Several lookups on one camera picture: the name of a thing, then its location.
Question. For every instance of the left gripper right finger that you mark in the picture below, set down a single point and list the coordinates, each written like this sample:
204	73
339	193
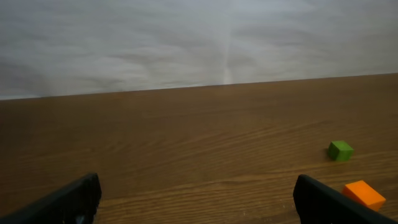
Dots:
323	208

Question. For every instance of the orange cube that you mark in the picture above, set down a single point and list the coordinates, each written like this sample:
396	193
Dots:
363	194

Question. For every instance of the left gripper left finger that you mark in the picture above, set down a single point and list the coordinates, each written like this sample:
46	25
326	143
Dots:
71	202

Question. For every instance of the green cube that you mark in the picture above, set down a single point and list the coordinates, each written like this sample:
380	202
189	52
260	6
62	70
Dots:
341	151

